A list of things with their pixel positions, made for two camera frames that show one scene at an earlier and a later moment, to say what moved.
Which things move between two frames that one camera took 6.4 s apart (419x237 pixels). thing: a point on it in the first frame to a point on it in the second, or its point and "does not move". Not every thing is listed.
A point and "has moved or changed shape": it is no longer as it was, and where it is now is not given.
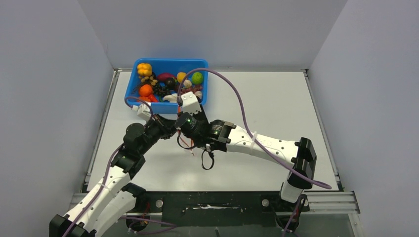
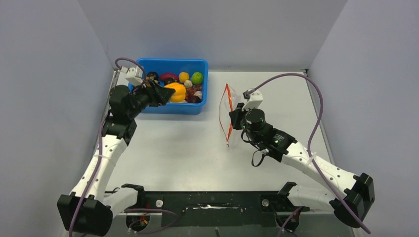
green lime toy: [197, 78] does not move
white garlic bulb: [187, 84] does not move
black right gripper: [201, 115] to [236, 115]
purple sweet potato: [162, 76] does not move
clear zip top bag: [186, 133] to [228, 101]
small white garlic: [199, 94] does not move
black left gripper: [165, 125] to [158, 96]
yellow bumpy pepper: [145, 69] has moved or changed shape
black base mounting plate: [218, 209] does not move
